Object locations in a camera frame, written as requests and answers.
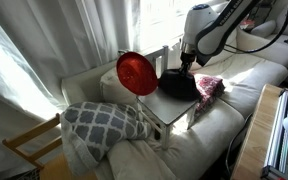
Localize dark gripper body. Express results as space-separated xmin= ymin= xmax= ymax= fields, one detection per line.
xmin=179 ymin=51 xmax=198 ymax=74

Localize black hat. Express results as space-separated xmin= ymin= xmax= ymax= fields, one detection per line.
xmin=157 ymin=68 xmax=202 ymax=102

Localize red-orange sequin hat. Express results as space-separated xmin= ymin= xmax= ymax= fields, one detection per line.
xmin=115 ymin=51 xmax=159 ymax=97

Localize natural wooden chair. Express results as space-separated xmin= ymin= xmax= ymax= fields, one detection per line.
xmin=2 ymin=112 xmax=98 ymax=180

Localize red white patterned cloth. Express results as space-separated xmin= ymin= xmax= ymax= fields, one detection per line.
xmin=193 ymin=73 xmax=226 ymax=116

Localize white throw pillow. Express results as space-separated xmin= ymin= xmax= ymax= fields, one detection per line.
xmin=99 ymin=66 xmax=142 ymax=106

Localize white sofa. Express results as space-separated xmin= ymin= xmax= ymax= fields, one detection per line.
xmin=60 ymin=28 xmax=288 ymax=180

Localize light grey pillow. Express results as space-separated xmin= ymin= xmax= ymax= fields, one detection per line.
xmin=250 ymin=19 xmax=278 ymax=38

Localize light wooden table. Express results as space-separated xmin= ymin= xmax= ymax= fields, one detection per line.
xmin=230 ymin=83 xmax=288 ymax=180

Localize aluminium rails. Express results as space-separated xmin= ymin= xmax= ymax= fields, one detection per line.
xmin=260 ymin=89 xmax=288 ymax=180

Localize grey white patterned blanket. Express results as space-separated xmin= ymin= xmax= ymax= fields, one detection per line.
xmin=59 ymin=100 xmax=153 ymax=176

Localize white curtain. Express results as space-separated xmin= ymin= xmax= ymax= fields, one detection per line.
xmin=0 ymin=0 xmax=192 ymax=174

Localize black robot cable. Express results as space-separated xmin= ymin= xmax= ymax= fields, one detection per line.
xmin=222 ymin=0 xmax=288 ymax=54

